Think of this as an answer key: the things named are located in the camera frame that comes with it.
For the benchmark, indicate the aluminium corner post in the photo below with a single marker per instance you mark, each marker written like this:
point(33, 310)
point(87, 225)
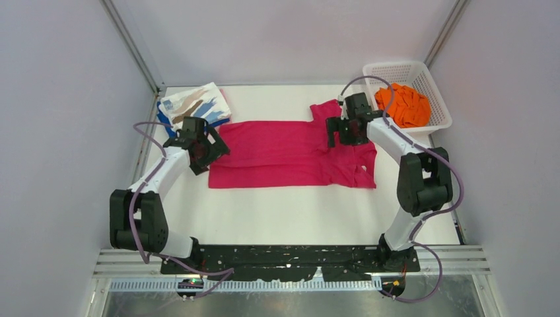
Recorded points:
point(446, 30)
point(121, 17)

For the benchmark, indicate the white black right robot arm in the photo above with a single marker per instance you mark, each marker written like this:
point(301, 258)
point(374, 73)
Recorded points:
point(424, 182)

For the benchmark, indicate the orange t shirt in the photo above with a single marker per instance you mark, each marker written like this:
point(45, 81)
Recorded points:
point(409, 108)

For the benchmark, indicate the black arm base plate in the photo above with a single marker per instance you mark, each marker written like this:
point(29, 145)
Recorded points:
point(301, 263)

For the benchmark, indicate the aluminium frame rail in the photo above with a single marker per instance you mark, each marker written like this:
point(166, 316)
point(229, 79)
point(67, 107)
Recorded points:
point(125, 272)

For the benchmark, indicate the right aluminium corner post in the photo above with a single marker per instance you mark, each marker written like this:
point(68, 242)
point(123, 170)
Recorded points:
point(446, 30)

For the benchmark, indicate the left aluminium corner post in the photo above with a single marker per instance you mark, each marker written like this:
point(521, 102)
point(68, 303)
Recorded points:
point(121, 17)

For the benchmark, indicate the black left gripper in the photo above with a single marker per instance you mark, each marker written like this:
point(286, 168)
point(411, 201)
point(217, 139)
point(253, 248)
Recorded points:
point(217, 150)

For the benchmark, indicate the blue folded t shirt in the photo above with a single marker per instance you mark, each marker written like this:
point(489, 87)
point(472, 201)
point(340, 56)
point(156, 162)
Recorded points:
point(172, 113)

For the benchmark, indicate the white patterned folded t shirt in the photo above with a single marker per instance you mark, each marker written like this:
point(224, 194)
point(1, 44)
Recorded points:
point(208, 91)

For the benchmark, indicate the white plastic laundry basket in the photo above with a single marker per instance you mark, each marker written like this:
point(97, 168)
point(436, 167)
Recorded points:
point(415, 74)

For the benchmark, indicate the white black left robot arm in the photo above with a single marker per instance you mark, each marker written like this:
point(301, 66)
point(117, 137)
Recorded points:
point(137, 218)

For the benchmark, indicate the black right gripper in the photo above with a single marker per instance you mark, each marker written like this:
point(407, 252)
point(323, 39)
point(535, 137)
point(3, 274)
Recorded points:
point(335, 124)

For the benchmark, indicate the pink folded t shirt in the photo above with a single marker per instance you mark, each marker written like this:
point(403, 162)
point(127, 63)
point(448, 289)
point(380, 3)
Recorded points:
point(223, 106)

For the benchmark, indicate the magenta t shirt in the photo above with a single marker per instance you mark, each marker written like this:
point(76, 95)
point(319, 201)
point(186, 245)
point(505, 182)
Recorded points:
point(266, 154)

